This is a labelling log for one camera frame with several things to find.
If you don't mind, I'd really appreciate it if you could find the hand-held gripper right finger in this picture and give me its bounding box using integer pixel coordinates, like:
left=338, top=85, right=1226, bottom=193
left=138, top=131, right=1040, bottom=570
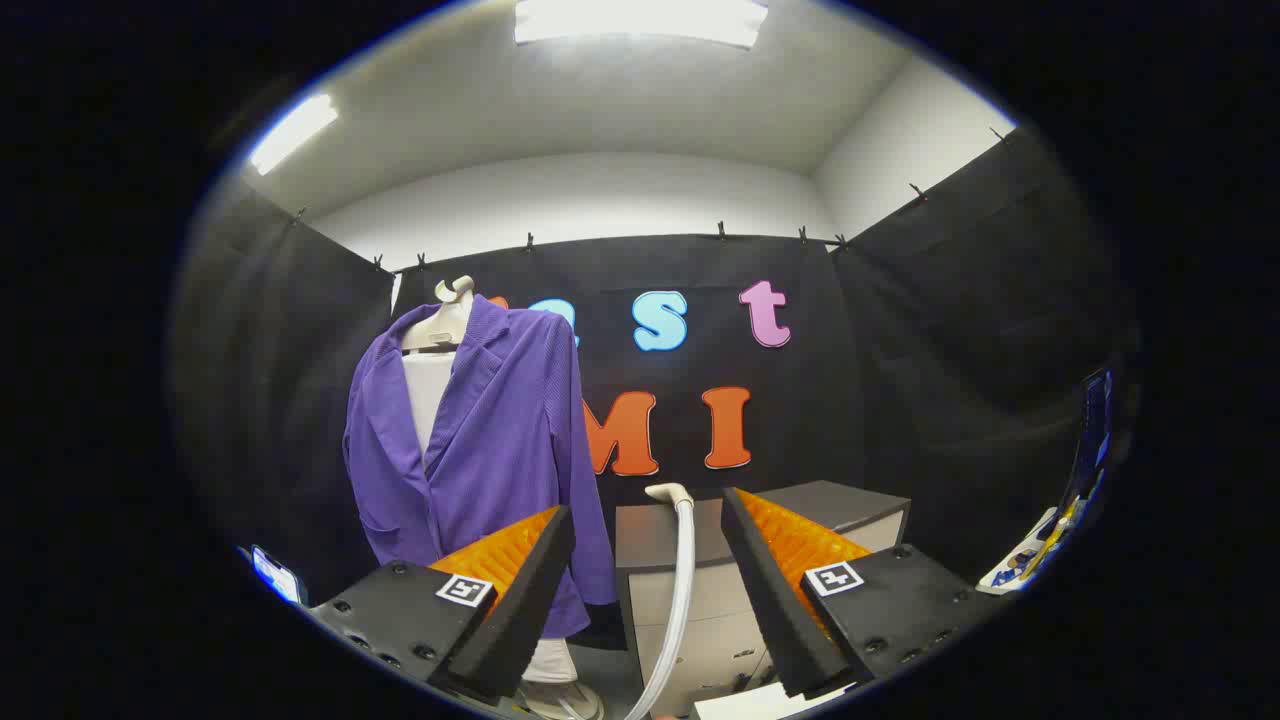
left=720, top=487, right=1013, bottom=699

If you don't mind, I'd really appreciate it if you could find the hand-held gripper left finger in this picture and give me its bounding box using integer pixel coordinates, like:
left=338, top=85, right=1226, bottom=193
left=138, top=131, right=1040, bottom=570
left=308, top=505, right=578, bottom=703

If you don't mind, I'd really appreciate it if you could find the white garment steamer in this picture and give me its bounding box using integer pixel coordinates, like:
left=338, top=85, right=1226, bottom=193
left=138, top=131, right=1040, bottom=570
left=622, top=482, right=697, bottom=720

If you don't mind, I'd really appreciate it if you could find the purple corduroy jacket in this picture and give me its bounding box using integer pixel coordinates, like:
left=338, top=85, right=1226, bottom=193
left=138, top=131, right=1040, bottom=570
left=342, top=295, right=619, bottom=641

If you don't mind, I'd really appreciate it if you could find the white garment form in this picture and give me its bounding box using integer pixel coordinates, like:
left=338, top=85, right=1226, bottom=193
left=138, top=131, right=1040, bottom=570
left=402, top=350, right=581, bottom=686

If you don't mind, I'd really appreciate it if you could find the cream clothes hanger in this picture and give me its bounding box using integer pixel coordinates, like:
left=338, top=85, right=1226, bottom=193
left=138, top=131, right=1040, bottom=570
left=400, top=276, right=476, bottom=353

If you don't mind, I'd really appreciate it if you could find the beige cabinet with dark top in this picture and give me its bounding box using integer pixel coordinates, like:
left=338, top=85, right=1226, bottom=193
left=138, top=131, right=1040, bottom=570
left=613, top=480, right=913, bottom=719

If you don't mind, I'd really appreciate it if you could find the white round stand base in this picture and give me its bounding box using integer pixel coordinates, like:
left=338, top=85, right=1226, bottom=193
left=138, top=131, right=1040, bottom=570
left=520, top=680, right=606, bottom=720

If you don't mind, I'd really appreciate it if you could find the white paper sheet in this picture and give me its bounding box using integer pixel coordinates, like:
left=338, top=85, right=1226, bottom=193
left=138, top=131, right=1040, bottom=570
left=693, top=682, right=851, bottom=720

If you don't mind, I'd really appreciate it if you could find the black backdrop cloth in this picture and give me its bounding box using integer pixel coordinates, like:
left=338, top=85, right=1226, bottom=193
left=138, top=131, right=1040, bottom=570
left=170, top=125, right=1141, bottom=611

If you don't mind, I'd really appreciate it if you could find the white side shelf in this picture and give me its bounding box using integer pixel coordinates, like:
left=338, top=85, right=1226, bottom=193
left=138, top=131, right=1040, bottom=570
left=977, top=508, right=1086, bottom=596

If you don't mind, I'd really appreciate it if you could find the smartphone with lit screen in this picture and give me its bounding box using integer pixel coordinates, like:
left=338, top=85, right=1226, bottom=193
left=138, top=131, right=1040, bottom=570
left=250, top=545, right=304, bottom=606

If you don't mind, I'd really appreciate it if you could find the dark monitor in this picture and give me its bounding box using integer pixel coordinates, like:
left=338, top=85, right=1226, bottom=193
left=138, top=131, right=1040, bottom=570
left=1060, top=368, right=1116, bottom=521

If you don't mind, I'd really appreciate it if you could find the narrow ceiling light panel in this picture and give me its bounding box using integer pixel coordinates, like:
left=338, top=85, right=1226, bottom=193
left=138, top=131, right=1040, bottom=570
left=248, top=93, right=339, bottom=176

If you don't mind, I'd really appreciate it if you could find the wide ceiling light panel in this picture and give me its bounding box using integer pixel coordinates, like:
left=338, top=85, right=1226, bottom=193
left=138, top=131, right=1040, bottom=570
left=513, top=0, right=770, bottom=49

